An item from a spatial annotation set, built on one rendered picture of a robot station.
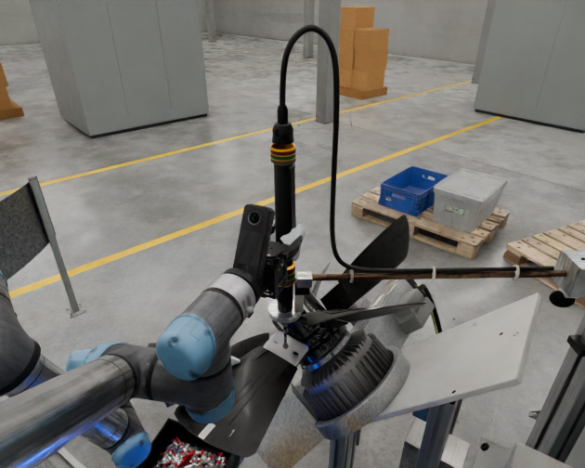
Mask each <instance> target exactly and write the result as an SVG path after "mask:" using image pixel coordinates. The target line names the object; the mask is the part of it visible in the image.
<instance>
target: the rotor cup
mask: <svg viewBox="0 0 585 468"><path fill-rule="evenodd" d="M304 305H305V307H306V308H307V309H308V310H309V311H310V312H317V310H320V311H322V310H326V309H325V308H324V307H323V306H322V304H321V303H320V302H319V301H318V299H317V298H316V297H315V296H314V294H313V293H312V292H310V294H309V295H304ZM303 314H306V311H305V310H304V312H302V314H301V317H300V318H299V319H298V320H296V321H294V322H291V323H289V324H288V327H287V328H288V332H287V335H289V336H291V337H292V338H294V339H296V340H297V341H299V342H301V343H303V344H305V345H307V346H308V350H310V352H309V353H308V354H307V355H306V356H305V358H304V359H303V360H302V361H301V363H300V364H299V365H300V366H303V367H304V366H306V365H309V364H310V363H312V362H314V361H315V360H317V359H318V358H320V357H321V356H323V355H324V354H325V353H326V352H327V351H328V350H330V349H331V348H332V347H333V346H334V345H335V344H336V343H337V342H338V341H339V340H340V338H341V337H342V336H343V334H344V333H345V330H346V326H345V325H344V326H341V327H338V328H331V327H327V329H321V328H320V327H319V325H317V324H316V325H311V326H307V322H302V321H300V319H303V318H304V317H302V315H303ZM271 321H272V323H273V324H274V326H275V327H276V328H277V329H278V331H280V332H283V329H282V328H281V327H280V325H279V324H278V323H277V321H274V320H273V319H272V320H271Z"/></svg>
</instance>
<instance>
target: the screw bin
mask: <svg viewBox="0 0 585 468"><path fill-rule="evenodd" d="M172 437H177V438H179V439H181V440H184V441H187V442H189V443H192V444H194V445H197V446H200V447H203V448H205V449H209V450H212V451H214V452H217V453H221V452H223V455H225V456H228V457H230V458H229V460H228V462H227V465H226V467H225V468H236V466H237V464H238V462H239V460H240V456H238V455H235V454H232V453H229V452H226V451H224V450H222V449H219V448H216V447H213V446H211V445H209V444H207V443H205V442H204V441H202V440H200V439H199V438H198V437H196V436H195V435H193V434H192V433H191V432H189V431H188V430H187V429H186V428H185V427H184V426H183V425H182V424H181V423H180V422H179V421H176V420H173V419H170V418H168V419H167V421H166V422H165V424H164V425H163V427H162V429H161V430H160V431H159V433H158V434H157V435H156V436H155V438H154V439H153V440H152V442H151V451H150V453H149V456H148V457H147V459H146V460H144V461H143V462H142V463H141V464H139V465H138V466H137V467H135V468H151V467H153V465H154V464H155V463H156V461H157V460H158V459H159V458H160V456H161V454H160V453H162V452H163V451H164V450H165V448H166V447H167V445H168V444H169V442H170V440H171V439H172Z"/></svg>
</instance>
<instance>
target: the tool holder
mask: <svg viewBox="0 0 585 468"><path fill-rule="evenodd" d="M298 273H306V274H307V276H306V277H298V276H297V278H295V283H294V300H292V311H291V312H289V313H281V312H279V311H278V301H277V300H275V301H273V302H272V303H271V304H270V305H269V308H268V314H269V316H270V317H271V318H272V319H273V320H274V321H277V322H279V323H291V322H294V321H296V320H298V319H299V318H300V317H301V314H302V312H304V295H309V294H310V289H309V288H312V275H311V274H312V272H311V270H307V271H297V274H298Z"/></svg>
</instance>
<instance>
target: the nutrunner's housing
mask: <svg viewBox="0 0 585 468"><path fill-rule="evenodd" d="M277 117H278V121H277V122H275V123H274V126H273V128H272V143H274V144H277V145H289V144H292V143H293V142H294V138H293V126H292V124H291V123H290V122H288V108H287V105H285V106H280V105H279V106H278V109H277ZM277 301H278V311H279V312H281V313H289V312H291V311H292V310H293V285H292V286H290V287H284V288H283V289H282V291H281V292H280V293H279V295H278V296H277Z"/></svg>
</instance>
